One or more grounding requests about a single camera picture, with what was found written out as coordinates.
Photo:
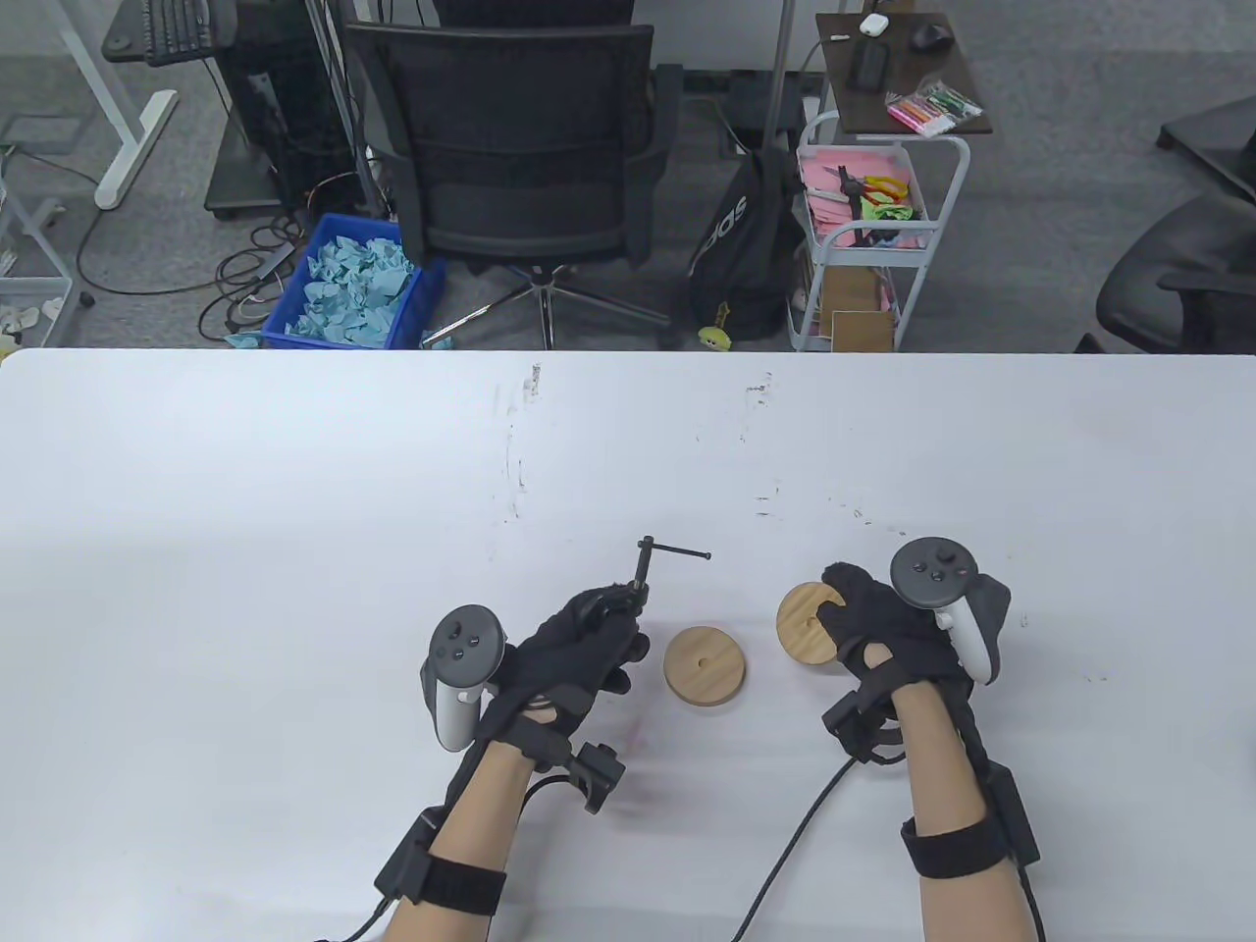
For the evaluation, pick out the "person's right hand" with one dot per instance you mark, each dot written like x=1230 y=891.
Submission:
x=873 y=628

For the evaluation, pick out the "person's left hand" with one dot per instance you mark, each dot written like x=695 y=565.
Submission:
x=559 y=657

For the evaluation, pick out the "round wooden disc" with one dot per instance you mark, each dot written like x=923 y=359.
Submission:
x=800 y=618
x=705 y=667

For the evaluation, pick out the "black metal clamp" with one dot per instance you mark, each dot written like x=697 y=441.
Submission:
x=643 y=569

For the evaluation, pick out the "person's right forearm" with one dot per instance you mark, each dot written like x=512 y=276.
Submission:
x=952 y=785

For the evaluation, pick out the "person's left forearm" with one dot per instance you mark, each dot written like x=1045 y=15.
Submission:
x=471 y=834

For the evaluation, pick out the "grey white handheld controller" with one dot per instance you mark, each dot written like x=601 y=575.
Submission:
x=463 y=648
x=937 y=574

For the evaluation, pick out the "brown cardboard pieces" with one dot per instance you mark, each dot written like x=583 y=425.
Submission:
x=859 y=309

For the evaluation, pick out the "yellow green toy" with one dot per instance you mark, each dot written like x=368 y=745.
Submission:
x=716 y=338

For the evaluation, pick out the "blue plastic bin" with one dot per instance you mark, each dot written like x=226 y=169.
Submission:
x=427 y=294

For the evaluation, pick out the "black backpack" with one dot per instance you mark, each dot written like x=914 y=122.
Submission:
x=736 y=255

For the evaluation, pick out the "pile of crumpled blue paper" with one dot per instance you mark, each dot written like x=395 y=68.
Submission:
x=353 y=285

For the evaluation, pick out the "white rolling cart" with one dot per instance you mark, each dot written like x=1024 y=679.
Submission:
x=937 y=196

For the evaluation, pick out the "black mesh office chair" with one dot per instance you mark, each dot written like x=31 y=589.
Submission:
x=520 y=147

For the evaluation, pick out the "brown side table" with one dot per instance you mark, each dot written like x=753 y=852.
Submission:
x=873 y=108

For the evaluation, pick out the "pack of coloured markers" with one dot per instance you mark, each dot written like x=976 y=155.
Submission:
x=932 y=106

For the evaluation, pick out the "black phone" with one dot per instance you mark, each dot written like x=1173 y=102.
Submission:
x=869 y=64

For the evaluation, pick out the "black computer mouse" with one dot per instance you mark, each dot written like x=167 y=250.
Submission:
x=932 y=37

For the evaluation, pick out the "black computer tower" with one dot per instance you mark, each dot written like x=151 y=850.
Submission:
x=275 y=128

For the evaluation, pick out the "white earbuds case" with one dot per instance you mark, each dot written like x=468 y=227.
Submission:
x=873 y=25

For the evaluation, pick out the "white desk leg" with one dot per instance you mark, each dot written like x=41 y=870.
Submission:
x=123 y=128

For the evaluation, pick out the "black keyboard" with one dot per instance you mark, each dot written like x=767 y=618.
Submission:
x=182 y=29

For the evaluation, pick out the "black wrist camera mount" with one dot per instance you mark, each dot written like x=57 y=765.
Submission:
x=859 y=721
x=589 y=765

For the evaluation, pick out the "metal post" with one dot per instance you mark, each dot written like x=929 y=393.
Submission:
x=780 y=78

